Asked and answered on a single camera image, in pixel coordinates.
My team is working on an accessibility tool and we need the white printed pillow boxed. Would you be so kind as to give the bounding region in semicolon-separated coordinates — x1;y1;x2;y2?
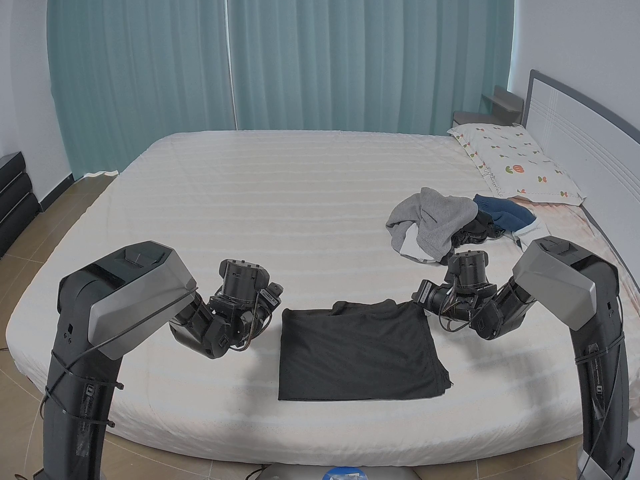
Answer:
446;123;587;205

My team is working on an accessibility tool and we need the black T-shirt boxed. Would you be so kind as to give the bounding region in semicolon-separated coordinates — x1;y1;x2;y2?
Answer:
277;299;454;402

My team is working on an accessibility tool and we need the black chest of drawers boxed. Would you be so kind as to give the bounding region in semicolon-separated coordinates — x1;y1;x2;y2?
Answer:
0;151;42;260

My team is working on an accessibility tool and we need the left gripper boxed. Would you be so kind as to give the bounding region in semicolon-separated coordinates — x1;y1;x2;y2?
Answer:
242;282;287;345

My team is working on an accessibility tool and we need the blue-green curtain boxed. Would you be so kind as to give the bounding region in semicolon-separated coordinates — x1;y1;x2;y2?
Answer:
46;0;237;180
227;0;517;137

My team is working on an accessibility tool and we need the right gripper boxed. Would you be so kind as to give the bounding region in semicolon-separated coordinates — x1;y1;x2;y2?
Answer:
411;278;455;317

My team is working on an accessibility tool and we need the bed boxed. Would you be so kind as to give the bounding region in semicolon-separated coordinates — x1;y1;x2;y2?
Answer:
5;69;640;469

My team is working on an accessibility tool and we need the grey bedside table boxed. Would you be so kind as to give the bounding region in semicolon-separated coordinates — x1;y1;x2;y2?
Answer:
452;85;525;128

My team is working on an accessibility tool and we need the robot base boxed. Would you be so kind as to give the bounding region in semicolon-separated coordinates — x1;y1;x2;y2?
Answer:
269;463;422;480

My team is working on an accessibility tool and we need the pile of clothes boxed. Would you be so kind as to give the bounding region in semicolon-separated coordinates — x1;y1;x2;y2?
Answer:
385;186;554;265

